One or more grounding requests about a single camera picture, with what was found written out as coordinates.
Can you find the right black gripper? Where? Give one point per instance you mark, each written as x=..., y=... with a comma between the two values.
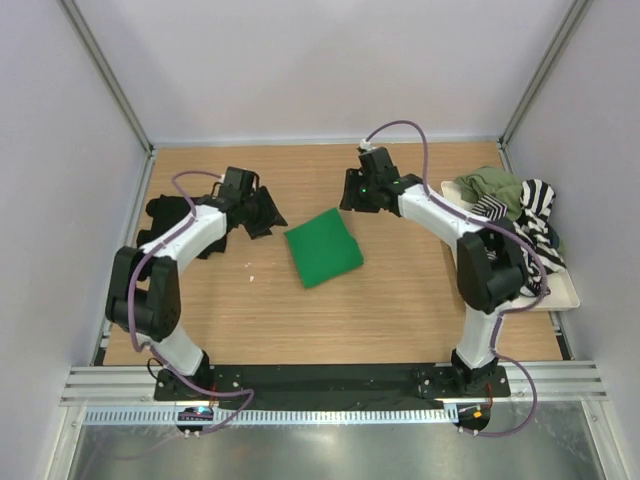
x=353, y=178

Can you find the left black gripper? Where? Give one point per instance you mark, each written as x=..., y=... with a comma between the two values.
x=270, y=216

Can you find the bright green tank top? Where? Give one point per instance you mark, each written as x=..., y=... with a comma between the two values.
x=323, y=248

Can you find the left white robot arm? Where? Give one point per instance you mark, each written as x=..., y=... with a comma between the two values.
x=144, y=296

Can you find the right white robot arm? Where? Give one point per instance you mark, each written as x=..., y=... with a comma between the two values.
x=490, y=269

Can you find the olive green tank top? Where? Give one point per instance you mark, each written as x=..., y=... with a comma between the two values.
x=533, y=195

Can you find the black white striped tank top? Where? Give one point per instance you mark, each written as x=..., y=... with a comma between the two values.
x=532, y=232

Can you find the white plastic tray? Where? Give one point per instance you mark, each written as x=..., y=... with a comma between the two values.
x=562, y=296

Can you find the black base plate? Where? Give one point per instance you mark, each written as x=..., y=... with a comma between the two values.
x=353, y=387

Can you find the aluminium front rail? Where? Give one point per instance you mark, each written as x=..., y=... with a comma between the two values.
x=124, y=385

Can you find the left aluminium frame post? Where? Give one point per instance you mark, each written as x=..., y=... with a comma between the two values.
x=91, y=45

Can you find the aluminium frame post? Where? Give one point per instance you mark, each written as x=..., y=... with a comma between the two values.
x=91, y=45
x=559, y=41

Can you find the slotted cable duct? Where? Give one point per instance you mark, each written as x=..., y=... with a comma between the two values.
x=184, y=416

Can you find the right aluminium frame post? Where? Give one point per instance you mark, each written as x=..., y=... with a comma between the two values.
x=559, y=41

